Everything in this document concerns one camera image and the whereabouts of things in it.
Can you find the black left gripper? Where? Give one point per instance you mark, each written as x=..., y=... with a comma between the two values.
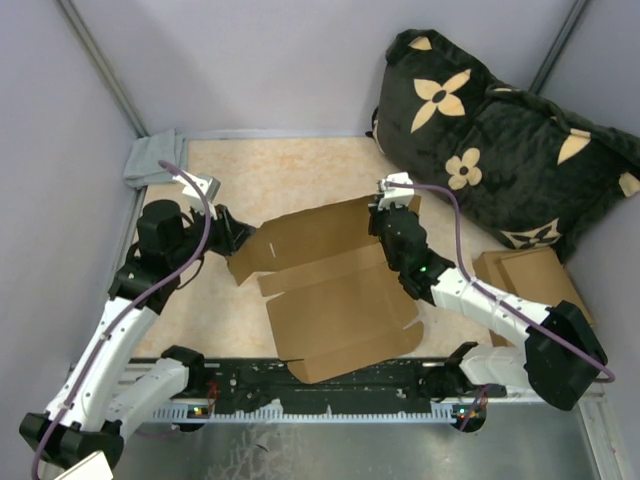
x=236, y=233

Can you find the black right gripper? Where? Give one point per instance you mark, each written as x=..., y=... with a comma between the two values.
x=375, y=214

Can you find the brown cardboard box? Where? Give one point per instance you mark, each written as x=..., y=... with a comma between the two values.
x=333, y=304

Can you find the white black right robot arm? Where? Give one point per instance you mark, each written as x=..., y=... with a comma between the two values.
x=553, y=350

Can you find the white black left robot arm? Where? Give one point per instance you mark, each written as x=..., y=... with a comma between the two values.
x=87, y=415

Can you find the small folded cardboard box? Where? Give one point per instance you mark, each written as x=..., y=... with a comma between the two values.
x=545, y=275

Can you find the large folded cardboard box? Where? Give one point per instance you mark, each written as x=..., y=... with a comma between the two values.
x=500, y=270

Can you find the grey folded cloth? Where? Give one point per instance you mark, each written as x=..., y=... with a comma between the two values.
x=142, y=168

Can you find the black floral plush pillow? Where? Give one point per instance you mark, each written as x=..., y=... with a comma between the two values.
x=528, y=172

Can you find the white sheet corner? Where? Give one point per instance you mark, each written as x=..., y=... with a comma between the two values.
x=93, y=467

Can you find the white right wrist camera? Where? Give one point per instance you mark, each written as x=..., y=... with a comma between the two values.
x=395, y=189

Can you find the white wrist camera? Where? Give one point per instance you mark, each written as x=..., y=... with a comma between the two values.
x=198, y=190
x=395, y=189

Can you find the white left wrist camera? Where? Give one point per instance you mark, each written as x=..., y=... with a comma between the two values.
x=198, y=190

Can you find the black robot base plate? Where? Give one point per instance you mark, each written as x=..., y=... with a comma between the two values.
x=410, y=385

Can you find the white perforated cable duct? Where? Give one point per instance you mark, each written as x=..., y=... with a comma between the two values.
x=184, y=413

